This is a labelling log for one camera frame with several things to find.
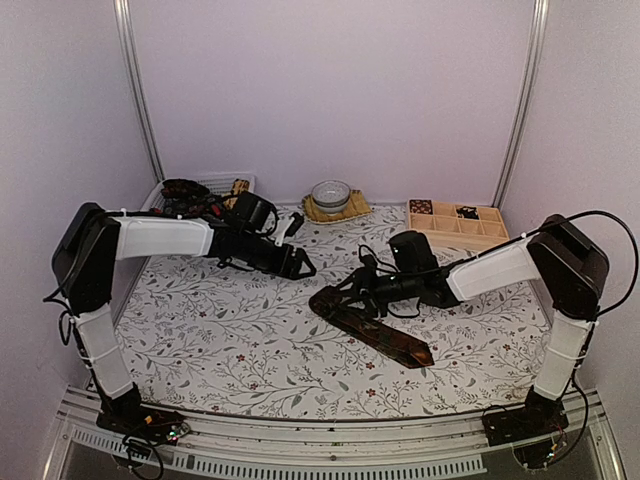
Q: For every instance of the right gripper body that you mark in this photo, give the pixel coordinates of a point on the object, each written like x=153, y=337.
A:
x=398, y=287

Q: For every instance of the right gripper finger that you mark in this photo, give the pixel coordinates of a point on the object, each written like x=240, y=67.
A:
x=363, y=307
x=356, y=287

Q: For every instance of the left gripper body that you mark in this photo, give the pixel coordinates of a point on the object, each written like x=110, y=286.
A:
x=268, y=262

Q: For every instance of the brown green patterned tie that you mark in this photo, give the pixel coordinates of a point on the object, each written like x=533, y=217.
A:
x=406, y=350

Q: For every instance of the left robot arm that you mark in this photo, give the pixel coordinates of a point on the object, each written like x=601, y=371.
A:
x=240, y=231

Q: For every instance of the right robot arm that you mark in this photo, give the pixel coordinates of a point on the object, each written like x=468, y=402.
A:
x=571, y=267

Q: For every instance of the wooden compartment box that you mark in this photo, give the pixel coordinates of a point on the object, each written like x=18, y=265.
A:
x=444, y=229

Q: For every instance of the yellow spotted tie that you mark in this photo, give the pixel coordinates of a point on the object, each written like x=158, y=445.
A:
x=240, y=187

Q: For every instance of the yellow woven mat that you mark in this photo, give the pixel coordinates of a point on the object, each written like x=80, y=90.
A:
x=355, y=207

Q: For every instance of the rolled dark patterned tie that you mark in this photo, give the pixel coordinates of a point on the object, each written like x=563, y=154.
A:
x=420, y=206

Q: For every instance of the white plastic basket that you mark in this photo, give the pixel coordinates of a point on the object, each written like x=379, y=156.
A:
x=218, y=183

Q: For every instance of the rolled black tie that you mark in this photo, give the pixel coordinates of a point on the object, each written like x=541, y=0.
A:
x=467, y=212

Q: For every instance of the floral tablecloth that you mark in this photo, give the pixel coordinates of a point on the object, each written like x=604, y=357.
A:
x=195, y=336

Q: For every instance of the dark red patterned tie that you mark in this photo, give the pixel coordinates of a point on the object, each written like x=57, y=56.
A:
x=190, y=199

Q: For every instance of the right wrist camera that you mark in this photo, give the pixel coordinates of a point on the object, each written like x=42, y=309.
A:
x=368, y=259

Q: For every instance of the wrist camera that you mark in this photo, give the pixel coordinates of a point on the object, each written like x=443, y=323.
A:
x=368, y=259
x=288, y=228

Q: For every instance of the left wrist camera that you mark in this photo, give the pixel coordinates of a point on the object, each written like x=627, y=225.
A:
x=288, y=228

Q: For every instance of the front metal rail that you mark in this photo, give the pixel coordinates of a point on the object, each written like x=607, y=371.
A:
x=232, y=447

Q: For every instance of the right metal frame post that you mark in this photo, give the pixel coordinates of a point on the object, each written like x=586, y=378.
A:
x=534, y=52

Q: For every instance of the metal frame post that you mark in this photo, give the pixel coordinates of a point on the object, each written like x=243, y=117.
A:
x=125, y=29
x=534, y=52

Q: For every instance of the left metal frame post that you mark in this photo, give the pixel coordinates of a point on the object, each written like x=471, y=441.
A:
x=125, y=29

